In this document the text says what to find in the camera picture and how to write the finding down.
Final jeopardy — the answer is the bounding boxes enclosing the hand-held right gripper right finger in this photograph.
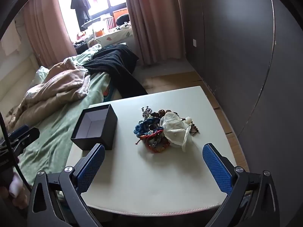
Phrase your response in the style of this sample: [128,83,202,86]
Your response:
[202,143,281,227]

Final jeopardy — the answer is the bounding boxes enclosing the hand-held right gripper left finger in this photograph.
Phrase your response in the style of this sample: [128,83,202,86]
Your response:
[27,143,106,227]

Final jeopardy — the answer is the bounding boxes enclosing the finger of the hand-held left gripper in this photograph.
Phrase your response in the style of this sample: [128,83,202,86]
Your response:
[8,124,40,148]

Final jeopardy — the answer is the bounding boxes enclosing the black jewelry box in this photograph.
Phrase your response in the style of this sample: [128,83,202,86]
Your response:
[70,103,118,151]

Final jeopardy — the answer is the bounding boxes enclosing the pile of beaded bracelets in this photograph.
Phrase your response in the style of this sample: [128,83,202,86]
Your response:
[135,106,200,155]

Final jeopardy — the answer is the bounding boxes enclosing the person's left hand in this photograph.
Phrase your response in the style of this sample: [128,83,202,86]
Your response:
[0,174,30,210]

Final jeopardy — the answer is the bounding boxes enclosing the green bedsheet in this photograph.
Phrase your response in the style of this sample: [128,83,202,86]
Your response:
[19,44,123,182]

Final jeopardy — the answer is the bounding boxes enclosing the beige fleece blanket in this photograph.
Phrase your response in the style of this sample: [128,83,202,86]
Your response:
[6,58,91,130]

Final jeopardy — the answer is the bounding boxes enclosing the beige padded headboard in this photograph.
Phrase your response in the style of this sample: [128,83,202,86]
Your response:
[0,52,42,114]

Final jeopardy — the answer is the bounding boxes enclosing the flattened cardboard sheets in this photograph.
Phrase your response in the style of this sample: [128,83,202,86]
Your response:
[135,72,249,168]

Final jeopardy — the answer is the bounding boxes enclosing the pink curtain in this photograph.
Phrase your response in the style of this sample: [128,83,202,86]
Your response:
[124,0,185,65]
[22,0,77,68]

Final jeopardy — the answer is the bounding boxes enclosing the black knit blanket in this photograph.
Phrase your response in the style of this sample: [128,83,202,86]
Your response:
[82,44,148,98]

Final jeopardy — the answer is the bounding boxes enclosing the dark grey wardrobe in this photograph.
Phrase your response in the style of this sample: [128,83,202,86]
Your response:
[176,0,303,187]

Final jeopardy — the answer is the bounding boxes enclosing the clear container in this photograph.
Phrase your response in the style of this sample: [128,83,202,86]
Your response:
[92,21,107,38]

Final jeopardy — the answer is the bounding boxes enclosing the printed window seat cushion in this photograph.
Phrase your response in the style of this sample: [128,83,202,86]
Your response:
[95,25,133,45]

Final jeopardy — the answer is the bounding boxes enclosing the hanging dark clothes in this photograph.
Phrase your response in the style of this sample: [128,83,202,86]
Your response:
[70,0,91,32]

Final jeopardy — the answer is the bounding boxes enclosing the black bag on sill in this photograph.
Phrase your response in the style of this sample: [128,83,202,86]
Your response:
[116,14,130,25]

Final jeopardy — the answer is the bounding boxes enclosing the orange box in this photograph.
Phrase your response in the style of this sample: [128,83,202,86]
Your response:
[113,9,128,19]

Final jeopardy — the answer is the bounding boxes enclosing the black cable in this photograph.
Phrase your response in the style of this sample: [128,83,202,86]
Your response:
[0,112,33,191]

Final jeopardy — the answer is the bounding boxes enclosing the pale sheet on wall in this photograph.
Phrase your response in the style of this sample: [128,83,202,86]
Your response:
[1,27,22,56]

